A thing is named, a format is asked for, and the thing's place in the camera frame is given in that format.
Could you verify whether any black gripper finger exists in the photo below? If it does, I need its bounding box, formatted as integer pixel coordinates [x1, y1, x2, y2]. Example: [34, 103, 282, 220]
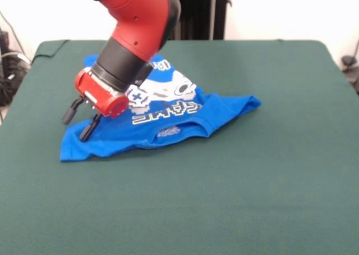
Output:
[79, 113, 103, 142]
[62, 96, 85, 126]

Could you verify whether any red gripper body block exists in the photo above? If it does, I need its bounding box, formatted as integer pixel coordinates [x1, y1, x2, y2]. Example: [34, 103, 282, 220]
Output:
[74, 68, 130, 119]

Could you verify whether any blue printed t-shirt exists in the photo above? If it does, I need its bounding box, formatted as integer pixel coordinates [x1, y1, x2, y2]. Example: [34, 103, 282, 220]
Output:
[59, 54, 263, 163]

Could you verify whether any small black box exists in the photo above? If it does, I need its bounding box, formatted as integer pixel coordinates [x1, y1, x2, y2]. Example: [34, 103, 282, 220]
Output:
[0, 30, 11, 53]

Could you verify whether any dark green table cloth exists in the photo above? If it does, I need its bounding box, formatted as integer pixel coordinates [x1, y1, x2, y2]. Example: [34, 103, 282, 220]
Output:
[0, 39, 359, 255]

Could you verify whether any black cable bundle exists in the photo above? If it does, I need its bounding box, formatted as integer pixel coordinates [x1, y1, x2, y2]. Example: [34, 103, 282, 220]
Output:
[0, 51, 31, 107]

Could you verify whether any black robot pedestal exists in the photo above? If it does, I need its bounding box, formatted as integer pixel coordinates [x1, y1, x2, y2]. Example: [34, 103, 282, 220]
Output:
[167, 0, 233, 41]

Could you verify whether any black plug with cable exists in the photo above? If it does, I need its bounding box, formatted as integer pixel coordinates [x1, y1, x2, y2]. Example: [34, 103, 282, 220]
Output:
[340, 54, 359, 95]

